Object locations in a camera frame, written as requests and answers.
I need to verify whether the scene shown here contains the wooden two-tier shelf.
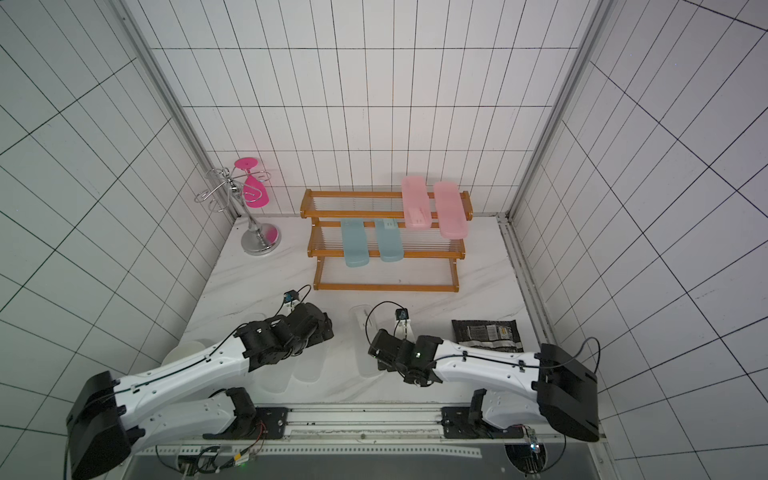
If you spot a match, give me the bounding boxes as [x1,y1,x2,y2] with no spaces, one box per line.
[300,189,468,293]

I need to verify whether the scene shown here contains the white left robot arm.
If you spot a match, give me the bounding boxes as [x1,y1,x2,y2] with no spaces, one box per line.
[66,303,334,479]

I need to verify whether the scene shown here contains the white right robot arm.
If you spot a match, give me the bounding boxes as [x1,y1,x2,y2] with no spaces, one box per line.
[368,329,600,442]

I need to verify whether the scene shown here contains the black patterned pouch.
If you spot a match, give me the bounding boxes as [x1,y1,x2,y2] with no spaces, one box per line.
[452,320,524,353]

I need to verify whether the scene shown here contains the chrome stand with pink ornaments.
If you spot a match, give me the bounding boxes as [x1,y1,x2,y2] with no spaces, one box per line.
[194,157,281,257]

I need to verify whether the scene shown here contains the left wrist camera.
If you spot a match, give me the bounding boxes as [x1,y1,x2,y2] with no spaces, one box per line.
[283,290,300,304]

